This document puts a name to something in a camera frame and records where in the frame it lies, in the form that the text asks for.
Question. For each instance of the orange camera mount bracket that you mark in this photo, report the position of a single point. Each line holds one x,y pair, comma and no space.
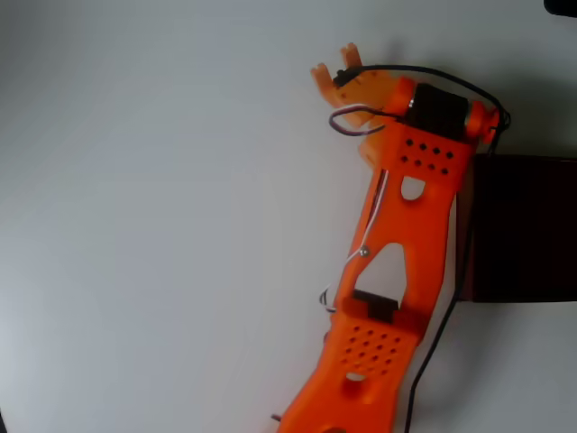
321,77

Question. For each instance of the dark red box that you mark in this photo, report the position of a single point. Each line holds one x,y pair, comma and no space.
523,225

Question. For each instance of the black rounded object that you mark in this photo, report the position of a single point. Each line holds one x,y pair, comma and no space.
561,6

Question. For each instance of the orange gripper with motor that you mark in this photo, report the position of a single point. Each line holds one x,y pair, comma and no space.
332,86

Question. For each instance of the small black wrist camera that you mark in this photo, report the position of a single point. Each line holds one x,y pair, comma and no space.
346,77

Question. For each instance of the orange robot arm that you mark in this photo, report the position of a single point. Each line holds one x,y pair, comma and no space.
424,252

